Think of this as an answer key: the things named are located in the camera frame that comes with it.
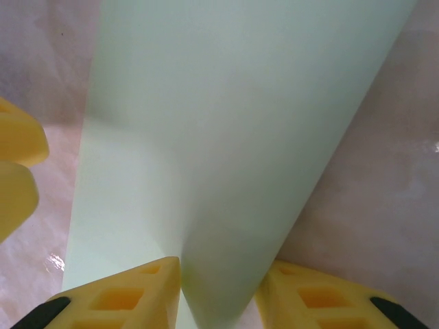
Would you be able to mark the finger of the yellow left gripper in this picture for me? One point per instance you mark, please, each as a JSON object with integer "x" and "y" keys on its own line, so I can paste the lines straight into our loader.
{"x": 17, "y": 195}
{"x": 20, "y": 137}

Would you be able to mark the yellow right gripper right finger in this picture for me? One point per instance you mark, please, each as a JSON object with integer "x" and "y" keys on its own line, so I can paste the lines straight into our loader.
{"x": 308, "y": 301}

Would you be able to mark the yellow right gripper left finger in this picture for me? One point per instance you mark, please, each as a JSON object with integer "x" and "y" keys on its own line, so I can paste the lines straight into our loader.
{"x": 137, "y": 294}

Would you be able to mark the light green paper sheet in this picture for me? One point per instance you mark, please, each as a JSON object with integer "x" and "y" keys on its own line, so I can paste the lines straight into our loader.
{"x": 205, "y": 137}

